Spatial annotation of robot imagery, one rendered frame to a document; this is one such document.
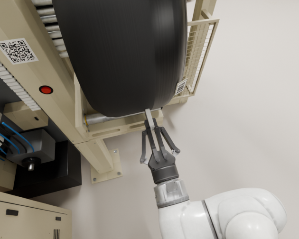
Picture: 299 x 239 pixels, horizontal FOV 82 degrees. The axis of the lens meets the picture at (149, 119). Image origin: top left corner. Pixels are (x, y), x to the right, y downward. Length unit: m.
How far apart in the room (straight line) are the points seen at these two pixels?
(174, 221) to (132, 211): 1.08
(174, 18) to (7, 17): 0.41
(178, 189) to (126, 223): 1.09
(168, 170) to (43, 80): 0.52
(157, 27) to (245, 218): 0.44
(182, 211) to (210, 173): 1.21
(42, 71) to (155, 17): 0.42
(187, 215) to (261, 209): 0.16
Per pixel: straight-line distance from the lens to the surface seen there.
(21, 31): 0.61
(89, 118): 0.77
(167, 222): 0.48
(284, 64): 3.02
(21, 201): 1.09
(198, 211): 0.48
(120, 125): 0.79
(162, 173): 0.49
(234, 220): 0.44
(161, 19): 0.42
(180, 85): 0.52
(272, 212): 0.49
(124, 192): 1.57
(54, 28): 1.05
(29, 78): 0.71
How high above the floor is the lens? 1.53
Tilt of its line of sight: 57 degrees down
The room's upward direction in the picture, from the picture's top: straight up
